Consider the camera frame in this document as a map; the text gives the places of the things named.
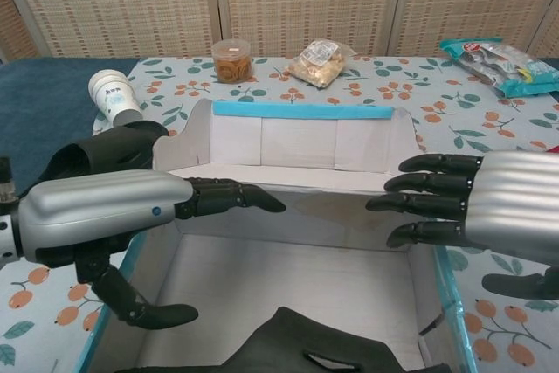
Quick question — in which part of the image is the blue and white shoe box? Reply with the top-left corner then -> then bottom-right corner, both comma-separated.
65,100 -> 473,373

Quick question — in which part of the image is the black and silver left hand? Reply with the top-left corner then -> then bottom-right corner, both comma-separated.
17,170 -> 287,333

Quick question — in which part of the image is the clear bag of beige snacks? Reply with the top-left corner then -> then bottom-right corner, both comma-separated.
286,39 -> 357,89

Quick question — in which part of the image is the teal bag of dried fish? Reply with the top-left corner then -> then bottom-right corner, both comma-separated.
438,37 -> 559,99

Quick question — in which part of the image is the floral patterned tablecloth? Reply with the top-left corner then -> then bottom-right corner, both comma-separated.
0,56 -> 559,373

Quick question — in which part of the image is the stack of white paper cups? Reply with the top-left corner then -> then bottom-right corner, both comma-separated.
86,69 -> 145,126

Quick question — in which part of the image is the black rubber slipper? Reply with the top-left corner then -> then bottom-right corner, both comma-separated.
43,121 -> 170,193
104,306 -> 451,373

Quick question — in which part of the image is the clear jar of brown snacks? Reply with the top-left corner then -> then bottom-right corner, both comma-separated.
212,39 -> 254,85

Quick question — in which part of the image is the black and silver right hand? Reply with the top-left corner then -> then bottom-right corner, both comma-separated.
365,150 -> 559,300

